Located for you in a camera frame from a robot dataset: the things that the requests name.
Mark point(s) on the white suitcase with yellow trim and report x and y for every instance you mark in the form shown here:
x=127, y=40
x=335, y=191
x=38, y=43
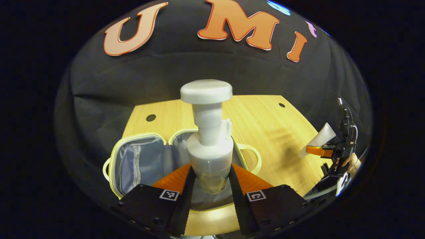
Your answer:
x=142, y=162

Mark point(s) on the white squeeze tube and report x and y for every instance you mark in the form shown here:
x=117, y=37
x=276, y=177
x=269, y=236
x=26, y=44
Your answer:
x=320, y=137

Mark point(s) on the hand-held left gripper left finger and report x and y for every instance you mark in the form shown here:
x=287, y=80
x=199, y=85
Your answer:
x=186, y=199

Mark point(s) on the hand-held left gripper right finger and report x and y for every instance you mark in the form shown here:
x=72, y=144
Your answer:
x=237, y=199

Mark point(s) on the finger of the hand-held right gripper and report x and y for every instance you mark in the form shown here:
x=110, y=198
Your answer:
x=318, y=151

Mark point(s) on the white foam pump bottle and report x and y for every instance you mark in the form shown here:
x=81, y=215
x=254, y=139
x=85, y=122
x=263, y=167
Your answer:
x=207, y=151

